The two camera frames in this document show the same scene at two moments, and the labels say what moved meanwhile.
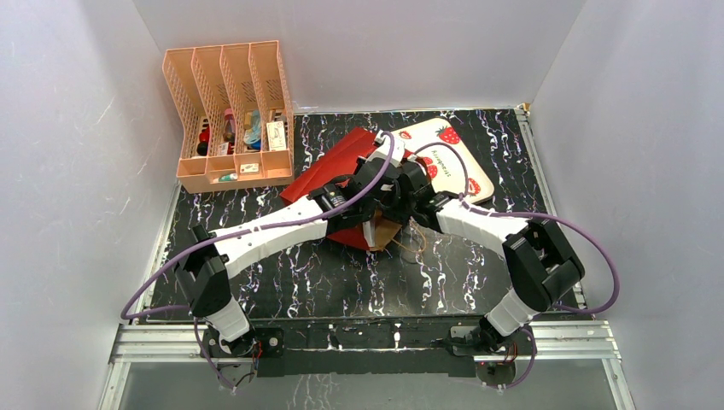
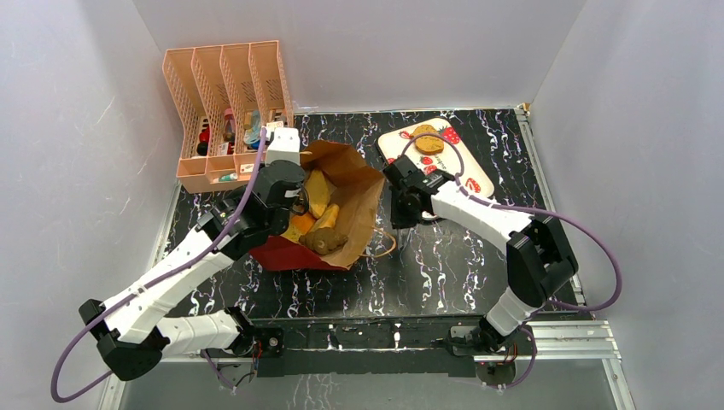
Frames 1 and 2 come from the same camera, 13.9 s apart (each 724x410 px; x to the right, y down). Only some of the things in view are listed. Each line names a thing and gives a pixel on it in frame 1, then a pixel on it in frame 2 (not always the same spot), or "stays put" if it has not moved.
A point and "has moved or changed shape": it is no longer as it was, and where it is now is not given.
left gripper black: [360, 166] -> [300, 202]
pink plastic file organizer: [235, 116] stays put
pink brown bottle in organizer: [229, 134] stays put
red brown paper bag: [335, 162] has moved or changed shape
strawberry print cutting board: [444, 165] stays put
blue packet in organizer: [253, 136] stays put
